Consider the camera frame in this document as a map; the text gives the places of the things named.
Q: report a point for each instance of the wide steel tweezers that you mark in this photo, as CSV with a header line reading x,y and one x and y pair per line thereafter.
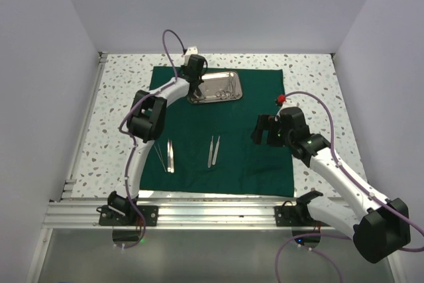
x,y
170,154

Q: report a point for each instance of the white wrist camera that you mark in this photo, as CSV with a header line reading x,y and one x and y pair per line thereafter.
x,y
188,52
283,102

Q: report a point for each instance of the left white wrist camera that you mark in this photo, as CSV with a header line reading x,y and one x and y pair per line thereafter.
x,y
188,52

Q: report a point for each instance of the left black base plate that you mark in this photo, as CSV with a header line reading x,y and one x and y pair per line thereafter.
x,y
111,218

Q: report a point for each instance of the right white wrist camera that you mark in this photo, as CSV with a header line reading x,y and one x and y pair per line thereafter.
x,y
283,102

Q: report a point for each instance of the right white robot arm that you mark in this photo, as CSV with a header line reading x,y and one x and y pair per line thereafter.
x,y
377,225

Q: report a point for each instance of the steel instrument tray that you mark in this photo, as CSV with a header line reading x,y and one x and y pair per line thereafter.
x,y
211,83

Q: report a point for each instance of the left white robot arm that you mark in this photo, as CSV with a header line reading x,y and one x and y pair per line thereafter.
x,y
145,123

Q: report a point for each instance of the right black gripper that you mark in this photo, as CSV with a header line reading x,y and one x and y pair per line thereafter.
x,y
266,122

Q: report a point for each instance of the aluminium front rail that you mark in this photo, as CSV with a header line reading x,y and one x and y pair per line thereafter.
x,y
174,213

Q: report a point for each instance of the aluminium rail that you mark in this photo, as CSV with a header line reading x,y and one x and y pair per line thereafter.
x,y
70,179
174,213

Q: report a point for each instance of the steel scissors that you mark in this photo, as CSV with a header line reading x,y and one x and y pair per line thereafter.
x,y
229,91

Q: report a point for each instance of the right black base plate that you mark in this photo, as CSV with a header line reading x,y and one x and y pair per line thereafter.
x,y
291,214

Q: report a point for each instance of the thin steel forceps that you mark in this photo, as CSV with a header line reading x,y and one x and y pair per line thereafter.
x,y
160,156

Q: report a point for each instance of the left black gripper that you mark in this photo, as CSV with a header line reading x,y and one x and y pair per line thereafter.
x,y
200,79

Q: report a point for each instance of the aluminium left side rail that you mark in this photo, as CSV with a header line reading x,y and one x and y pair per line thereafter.
x,y
70,179

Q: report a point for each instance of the green surgical cloth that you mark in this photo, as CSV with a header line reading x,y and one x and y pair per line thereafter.
x,y
242,167

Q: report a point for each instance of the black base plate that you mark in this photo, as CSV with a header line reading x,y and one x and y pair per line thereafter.
x,y
291,214
111,218

